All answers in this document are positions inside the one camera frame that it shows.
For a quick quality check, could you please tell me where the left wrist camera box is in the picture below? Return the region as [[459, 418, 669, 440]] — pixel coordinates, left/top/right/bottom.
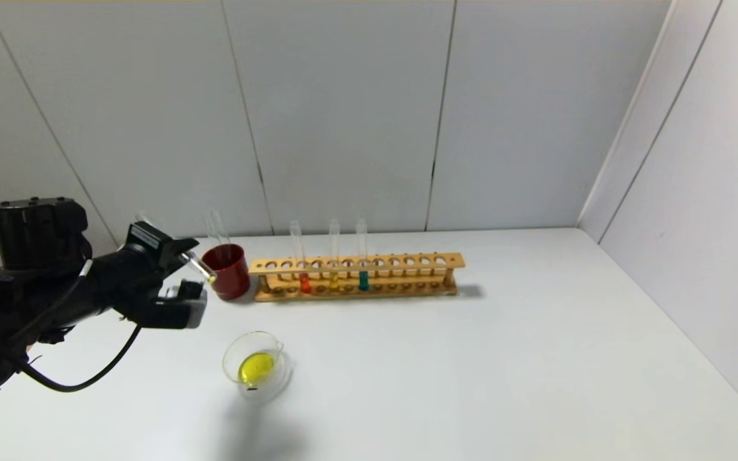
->
[[131, 296, 208, 330]]

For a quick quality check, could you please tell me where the empty glass test tube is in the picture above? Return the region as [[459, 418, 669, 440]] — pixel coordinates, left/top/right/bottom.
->
[[205, 211, 232, 250]]

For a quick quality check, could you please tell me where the test tube with blue pigment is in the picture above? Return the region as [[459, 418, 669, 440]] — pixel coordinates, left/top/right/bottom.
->
[[356, 219, 370, 292]]

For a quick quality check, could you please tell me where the black camera cable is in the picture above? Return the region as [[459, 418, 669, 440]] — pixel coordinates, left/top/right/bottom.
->
[[20, 323, 144, 393]]

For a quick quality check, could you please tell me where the test tube with red pigment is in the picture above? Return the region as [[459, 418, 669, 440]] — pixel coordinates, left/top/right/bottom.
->
[[290, 220, 312, 295]]

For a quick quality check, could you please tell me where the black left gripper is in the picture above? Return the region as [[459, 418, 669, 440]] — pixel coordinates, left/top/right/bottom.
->
[[89, 221, 200, 314]]

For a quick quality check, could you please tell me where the clear glass beaker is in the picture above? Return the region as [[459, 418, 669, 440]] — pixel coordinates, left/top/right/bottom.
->
[[222, 330, 294, 399]]

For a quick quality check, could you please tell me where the wooden test tube rack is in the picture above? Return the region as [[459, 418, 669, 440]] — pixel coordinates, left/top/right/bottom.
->
[[249, 252, 466, 303]]

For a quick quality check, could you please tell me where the dark red cylindrical cup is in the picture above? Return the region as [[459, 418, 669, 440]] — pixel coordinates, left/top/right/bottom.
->
[[201, 244, 252, 301]]

